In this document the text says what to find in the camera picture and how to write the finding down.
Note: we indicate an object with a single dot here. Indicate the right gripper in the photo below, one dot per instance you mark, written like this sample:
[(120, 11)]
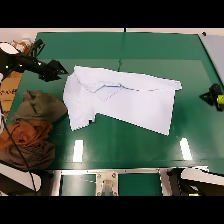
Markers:
[(214, 94)]

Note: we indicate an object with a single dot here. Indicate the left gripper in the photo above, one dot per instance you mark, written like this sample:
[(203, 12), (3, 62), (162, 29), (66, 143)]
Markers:
[(50, 71)]

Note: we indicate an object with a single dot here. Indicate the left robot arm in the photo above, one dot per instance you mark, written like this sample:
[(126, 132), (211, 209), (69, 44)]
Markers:
[(20, 62)]

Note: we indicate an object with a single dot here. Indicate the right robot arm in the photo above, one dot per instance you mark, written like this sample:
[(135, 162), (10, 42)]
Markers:
[(201, 176)]

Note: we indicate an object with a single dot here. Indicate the olive green garment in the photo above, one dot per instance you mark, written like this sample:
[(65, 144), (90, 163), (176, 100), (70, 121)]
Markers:
[(40, 106)]

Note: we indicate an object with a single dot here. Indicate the brown cardboard box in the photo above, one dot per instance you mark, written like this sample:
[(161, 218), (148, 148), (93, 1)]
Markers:
[(9, 89)]

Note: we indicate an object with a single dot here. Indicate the orange brown garment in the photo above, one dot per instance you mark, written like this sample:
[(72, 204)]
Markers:
[(26, 133)]

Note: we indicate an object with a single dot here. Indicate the white shirt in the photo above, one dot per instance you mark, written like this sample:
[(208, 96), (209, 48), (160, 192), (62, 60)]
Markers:
[(133, 103)]

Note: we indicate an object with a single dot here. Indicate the dark grey-brown garment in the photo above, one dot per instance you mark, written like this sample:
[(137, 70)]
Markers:
[(31, 156)]

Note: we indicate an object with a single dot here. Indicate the silver frame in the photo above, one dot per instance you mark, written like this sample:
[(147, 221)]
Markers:
[(106, 181)]

